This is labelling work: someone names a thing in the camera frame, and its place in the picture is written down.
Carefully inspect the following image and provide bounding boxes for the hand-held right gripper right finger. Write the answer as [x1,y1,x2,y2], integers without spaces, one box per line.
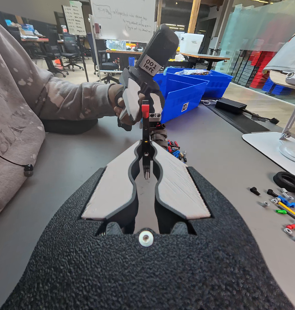
[151,141,211,235]

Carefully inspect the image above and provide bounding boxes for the grey desk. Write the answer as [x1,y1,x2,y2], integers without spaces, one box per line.
[0,97,295,310]

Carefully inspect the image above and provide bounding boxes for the blue plastic bin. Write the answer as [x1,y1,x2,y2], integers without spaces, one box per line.
[166,67,234,100]
[153,72,209,124]

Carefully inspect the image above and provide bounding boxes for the small black rubber tyre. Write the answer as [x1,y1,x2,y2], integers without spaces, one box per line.
[273,171,295,193]

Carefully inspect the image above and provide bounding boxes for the wooden pillar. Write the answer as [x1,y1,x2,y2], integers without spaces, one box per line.
[187,0,202,34]

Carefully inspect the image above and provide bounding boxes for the rack of storage bins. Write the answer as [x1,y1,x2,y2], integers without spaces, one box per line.
[232,50,295,96]

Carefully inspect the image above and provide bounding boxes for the yellow axle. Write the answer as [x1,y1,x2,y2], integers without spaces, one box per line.
[278,203,295,215]

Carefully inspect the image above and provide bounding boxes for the person's left hand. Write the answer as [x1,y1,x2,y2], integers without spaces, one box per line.
[108,83,139,126]

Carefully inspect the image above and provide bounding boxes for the frosted glass partition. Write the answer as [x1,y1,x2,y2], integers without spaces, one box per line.
[216,0,295,73]

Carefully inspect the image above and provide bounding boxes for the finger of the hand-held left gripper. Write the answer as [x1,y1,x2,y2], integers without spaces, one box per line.
[119,78,143,129]
[149,93,163,116]

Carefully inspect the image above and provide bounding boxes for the black hoodie drawstring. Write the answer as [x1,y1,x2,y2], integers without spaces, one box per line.
[0,149,34,177]

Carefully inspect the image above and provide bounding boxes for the blue connector piece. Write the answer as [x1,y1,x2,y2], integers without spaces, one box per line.
[278,195,295,208]

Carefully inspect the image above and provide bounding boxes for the pile of small connector pins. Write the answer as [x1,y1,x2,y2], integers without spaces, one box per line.
[167,139,188,162]

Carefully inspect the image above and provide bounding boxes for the black rectangular brick frame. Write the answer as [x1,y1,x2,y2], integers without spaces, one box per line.
[141,99,152,180]

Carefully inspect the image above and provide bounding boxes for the black power adapter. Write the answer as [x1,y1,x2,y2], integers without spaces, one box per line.
[215,98,247,114]

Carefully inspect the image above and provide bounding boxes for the person's grey hoodie torso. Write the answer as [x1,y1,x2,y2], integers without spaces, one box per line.
[0,15,54,219]

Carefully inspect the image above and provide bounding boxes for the wooden background table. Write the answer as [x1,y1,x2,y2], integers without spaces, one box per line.
[180,52,231,71]

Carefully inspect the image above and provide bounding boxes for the small whiteboard on stand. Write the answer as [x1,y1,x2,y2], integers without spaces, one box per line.
[62,4,90,83]

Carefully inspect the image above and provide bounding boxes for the black adapter cable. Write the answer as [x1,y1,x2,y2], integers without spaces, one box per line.
[244,109,280,124]

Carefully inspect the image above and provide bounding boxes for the black office chair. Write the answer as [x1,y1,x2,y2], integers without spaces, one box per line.
[42,24,69,78]
[98,41,121,84]
[61,33,78,71]

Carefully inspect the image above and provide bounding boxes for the grey gear assembly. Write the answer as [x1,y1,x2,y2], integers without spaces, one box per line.
[149,128,169,149]

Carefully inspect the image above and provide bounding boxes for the white monitor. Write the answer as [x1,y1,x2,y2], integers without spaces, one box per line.
[262,33,295,91]

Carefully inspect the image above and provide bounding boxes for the large whiteboard on stand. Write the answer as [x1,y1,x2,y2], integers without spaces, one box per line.
[89,0,157,84]

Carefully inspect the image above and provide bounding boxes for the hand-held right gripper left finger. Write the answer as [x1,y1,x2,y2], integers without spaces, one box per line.
[81,140,140,235]

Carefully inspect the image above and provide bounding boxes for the person's left forearm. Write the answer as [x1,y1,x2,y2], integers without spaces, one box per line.
[37,69,116,121]

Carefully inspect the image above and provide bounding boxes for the white plastic container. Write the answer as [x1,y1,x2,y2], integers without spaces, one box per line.
[180,33,205,54]

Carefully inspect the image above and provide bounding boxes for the clear bag of parts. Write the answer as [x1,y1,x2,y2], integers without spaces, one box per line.
[174,69,211,76]

